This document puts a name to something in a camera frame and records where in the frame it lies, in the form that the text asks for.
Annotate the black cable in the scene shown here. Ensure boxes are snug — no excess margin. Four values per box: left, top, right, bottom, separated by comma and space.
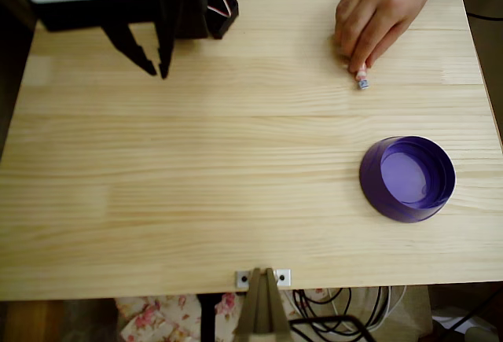
292, 289, 354, 335
466, 10, 503, 22

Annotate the tan camera stand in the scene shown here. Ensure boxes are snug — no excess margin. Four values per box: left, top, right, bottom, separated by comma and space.
234, 266, 292, 342

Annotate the purple round bowl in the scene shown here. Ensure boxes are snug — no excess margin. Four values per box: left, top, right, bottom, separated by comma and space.
358, 135, 457, 224

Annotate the floral fabric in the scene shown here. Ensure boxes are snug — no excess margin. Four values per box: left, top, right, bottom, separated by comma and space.
116, 289, 335, 342

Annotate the white candy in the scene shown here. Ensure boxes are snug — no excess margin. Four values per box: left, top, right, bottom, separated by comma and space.
355, 67, 371, 91

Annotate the silver metal bracket plate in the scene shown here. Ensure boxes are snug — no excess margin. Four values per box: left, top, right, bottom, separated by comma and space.
234, 268, 292, 289

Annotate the white cable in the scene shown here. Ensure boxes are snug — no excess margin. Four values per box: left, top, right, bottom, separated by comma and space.
329, 286, 408, 331

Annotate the black post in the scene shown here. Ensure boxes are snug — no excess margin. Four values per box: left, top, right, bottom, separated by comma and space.
196, 293, 226, 342

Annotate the black wire frame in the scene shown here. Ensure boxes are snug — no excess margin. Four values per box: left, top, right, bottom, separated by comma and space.
288, 315, 376, 342

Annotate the person's bare hand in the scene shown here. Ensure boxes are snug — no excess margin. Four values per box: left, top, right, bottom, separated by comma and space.
332, 0, 446, 75

